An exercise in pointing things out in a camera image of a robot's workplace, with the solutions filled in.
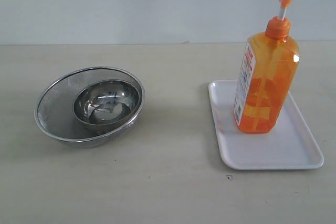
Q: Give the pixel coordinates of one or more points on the small stainless steel bowl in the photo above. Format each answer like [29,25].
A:
[106,105]

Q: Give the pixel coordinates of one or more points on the white rectangular plastic tray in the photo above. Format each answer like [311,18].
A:
[290,145]

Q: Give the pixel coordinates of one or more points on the orange pump soap bottle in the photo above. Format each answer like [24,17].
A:
[269,64]

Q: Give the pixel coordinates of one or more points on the steel mesh colander basket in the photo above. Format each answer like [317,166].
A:
[54,113]

